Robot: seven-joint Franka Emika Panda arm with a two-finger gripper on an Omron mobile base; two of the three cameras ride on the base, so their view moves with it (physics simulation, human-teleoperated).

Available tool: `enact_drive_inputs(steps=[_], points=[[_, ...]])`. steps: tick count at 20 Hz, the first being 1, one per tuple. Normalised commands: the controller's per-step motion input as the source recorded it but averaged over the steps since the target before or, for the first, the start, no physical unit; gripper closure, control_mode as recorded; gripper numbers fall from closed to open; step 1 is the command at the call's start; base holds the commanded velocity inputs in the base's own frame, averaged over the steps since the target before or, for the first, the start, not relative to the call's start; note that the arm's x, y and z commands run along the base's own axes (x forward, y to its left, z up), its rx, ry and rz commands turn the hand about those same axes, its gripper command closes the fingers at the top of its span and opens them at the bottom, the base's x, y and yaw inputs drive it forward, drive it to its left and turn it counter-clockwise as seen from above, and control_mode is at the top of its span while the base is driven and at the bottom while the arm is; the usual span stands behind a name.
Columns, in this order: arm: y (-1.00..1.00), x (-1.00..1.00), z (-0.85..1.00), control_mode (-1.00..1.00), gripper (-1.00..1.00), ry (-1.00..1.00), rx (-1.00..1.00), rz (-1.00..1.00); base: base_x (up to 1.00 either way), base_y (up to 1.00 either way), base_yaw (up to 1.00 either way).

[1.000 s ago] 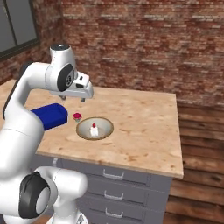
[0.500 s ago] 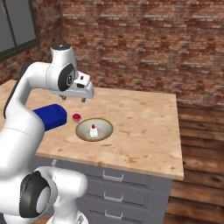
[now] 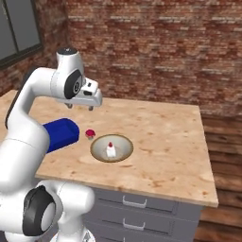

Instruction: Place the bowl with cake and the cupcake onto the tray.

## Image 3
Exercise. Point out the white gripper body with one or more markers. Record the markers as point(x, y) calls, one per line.
point(82, 99)

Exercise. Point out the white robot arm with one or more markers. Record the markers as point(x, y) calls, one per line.
point(28, 148)

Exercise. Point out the red cupcake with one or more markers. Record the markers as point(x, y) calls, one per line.
point(90, 133)

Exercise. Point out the blue tray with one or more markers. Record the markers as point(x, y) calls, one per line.
point(63, 134)

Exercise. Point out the white cake with red top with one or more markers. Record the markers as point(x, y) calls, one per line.
point(111, 150)

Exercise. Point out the dark framed window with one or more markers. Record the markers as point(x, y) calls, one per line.
point(17, 28)

